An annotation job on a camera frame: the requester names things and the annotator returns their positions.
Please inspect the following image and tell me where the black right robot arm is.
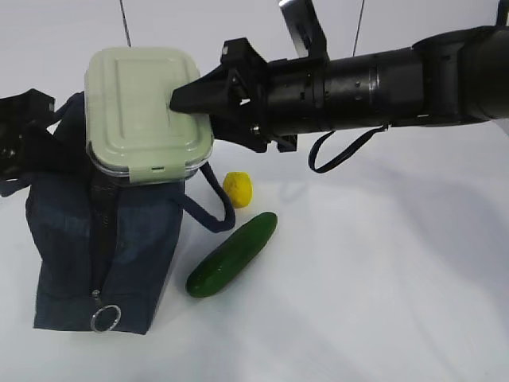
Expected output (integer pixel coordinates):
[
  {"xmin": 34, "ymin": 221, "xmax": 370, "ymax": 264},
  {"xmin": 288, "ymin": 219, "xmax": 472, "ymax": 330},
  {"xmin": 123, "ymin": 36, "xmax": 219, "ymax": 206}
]
[{"xmin": 169, "ymin": 26, "xmax": 508, "ymax": 153}]

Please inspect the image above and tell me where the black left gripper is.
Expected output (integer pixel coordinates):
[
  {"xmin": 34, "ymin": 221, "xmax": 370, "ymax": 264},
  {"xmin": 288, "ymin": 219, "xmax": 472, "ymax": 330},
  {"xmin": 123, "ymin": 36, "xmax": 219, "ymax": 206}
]
[{"xmin": 1, "ymin": 89, "xmax": 90, "ymax": 177}]

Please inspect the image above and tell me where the yellow lemon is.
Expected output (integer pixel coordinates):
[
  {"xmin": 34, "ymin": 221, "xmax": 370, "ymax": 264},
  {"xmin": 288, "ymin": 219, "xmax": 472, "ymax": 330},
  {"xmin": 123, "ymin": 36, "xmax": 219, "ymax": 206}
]
[{"xmin": 223, "ymin": 172, "xmax": 253, "ymax": 209}]

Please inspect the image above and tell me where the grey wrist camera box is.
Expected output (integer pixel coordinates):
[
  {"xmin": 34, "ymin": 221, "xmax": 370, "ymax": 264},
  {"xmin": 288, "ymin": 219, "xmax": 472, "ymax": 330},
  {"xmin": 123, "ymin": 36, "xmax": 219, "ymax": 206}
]
[{"xmin": 278, "ymin": 0, "xmax": 328, "ymax": 60}]

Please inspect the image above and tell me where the green cucumber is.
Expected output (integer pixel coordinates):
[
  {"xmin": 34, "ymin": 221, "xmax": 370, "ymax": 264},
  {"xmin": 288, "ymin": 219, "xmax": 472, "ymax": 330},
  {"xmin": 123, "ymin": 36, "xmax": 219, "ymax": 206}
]
[{"xmin": 185, "ymin": 211, "xmax": 278, "ymax": 298}]

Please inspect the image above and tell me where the navy blue lunch bag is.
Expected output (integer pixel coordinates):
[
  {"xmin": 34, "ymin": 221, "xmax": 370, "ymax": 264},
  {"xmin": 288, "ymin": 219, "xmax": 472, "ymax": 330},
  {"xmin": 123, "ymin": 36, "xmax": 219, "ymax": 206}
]
[{"xmin": 1, "ymin": 92, "xmax": 235, "ymax": 335}]

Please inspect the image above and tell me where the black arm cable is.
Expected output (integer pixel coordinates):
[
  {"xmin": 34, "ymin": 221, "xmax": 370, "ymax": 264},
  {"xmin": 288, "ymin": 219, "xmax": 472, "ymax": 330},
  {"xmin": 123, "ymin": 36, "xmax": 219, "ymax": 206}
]
[{"xmin": 307, "ymin": 123, "xmax": 390, "ymax": 174}]

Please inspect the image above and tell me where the green lid food container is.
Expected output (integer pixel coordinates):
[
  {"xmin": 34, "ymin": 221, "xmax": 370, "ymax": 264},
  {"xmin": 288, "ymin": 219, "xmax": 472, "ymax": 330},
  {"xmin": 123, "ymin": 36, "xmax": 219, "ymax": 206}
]
[{"xmin": 84, "ymin": 47, "xmax": 214, "ymax": 186}]

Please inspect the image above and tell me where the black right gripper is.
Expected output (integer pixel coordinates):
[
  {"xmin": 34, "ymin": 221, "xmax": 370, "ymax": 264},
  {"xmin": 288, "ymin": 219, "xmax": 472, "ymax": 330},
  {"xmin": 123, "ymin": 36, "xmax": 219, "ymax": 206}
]
[{"xmin": 169, "ymin": 37, "xmax": 297, "ymax": 153}]

